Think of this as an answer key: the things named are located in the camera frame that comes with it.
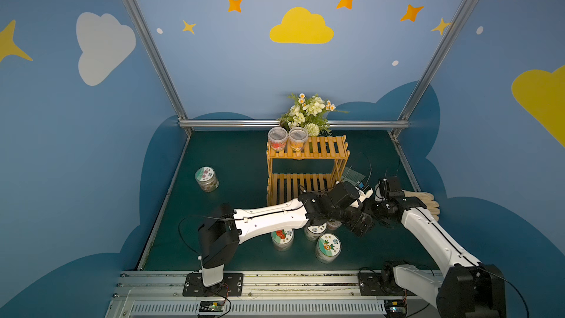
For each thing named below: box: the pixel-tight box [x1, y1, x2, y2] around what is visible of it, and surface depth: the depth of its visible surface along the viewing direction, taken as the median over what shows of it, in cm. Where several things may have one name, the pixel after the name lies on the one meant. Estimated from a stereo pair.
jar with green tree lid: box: [304, 222, 328, 242], surface depth 81 cm
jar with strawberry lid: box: [270, 228, 295, 252], surface depth 79 cm
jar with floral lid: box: [194, 166, 220, 193], surface depth 96 cm
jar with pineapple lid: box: [315, 233, 343, 264], surface depth 77 cm
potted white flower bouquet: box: [276, 92, 349, 137], surface depth 88 cm
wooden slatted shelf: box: [265, 134, 351, 207], surface depth 83 cm
